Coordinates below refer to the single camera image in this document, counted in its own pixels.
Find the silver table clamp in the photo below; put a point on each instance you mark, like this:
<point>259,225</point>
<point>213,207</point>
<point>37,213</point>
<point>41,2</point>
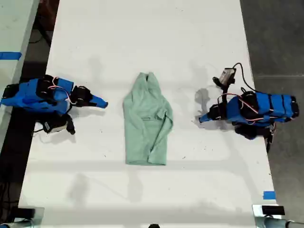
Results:
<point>273,222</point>
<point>16,223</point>

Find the pale green T-shirt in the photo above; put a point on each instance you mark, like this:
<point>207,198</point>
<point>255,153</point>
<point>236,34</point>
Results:
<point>145,123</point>

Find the short blue tape strip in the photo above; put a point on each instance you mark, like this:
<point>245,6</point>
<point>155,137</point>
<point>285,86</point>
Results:
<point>269,195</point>

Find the white side table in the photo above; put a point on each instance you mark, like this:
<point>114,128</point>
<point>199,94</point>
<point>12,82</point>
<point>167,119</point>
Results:
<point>12,47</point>

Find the black camera box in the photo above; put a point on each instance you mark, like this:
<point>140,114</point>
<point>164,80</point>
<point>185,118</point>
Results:
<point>55,126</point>
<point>226,74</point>

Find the black camera stalk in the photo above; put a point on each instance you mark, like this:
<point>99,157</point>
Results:
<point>70,124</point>
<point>223,91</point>

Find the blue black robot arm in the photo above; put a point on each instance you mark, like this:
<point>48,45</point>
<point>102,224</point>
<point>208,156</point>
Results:
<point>31,95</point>
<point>273,107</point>

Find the long blue tape strip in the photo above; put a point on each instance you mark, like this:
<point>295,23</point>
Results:
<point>10,55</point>

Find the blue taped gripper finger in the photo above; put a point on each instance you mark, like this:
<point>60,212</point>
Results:
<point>99,100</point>
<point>205,116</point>
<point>206,120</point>
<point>95,105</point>

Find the small black box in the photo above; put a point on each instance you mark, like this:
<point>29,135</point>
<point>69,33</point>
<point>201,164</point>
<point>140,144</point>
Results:
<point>273,210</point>
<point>26,213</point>

